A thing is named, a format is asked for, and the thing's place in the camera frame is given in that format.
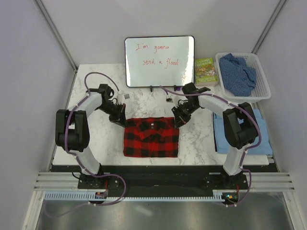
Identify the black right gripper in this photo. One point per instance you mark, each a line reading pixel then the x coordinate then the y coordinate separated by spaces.
pixel 180 120

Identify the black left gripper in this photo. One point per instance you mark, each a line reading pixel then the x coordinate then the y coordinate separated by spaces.
pixel 120 117

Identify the red black plaid shirt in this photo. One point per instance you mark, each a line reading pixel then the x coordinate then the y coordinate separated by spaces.
pixel 153 137

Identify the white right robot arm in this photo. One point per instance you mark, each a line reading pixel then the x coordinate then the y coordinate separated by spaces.
pixel 241 129

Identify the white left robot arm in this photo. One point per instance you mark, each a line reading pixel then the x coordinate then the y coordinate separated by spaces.
pixel 72 130

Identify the green children's book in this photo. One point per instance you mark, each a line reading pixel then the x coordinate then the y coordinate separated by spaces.
pixel 204 72

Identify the whiteboard with red writing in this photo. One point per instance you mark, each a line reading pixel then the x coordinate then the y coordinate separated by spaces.
pixel 159 61

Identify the blue checkered shirt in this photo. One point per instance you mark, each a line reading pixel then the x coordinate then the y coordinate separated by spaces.
pixel 238 78

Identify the white plastic basket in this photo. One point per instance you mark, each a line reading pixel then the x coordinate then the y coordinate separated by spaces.
pixel 261 91

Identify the folded light blue shirt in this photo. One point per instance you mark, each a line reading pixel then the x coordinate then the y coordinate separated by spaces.
pixel 222 146

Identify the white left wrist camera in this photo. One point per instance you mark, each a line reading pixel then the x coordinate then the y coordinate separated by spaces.
pixel 121 97

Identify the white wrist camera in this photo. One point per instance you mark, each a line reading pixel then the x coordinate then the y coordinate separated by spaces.
pixel 121 97
pixel 169 99

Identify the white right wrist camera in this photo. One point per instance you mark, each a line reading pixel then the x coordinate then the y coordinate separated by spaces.
pixel 169 99

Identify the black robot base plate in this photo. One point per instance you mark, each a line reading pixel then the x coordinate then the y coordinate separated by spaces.
pixel 157 180

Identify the white slotted cable duct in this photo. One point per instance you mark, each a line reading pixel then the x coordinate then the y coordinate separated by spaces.
pixel 107 196

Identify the aluminium frame rail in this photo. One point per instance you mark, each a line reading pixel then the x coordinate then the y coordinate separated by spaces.
pixel 46 16

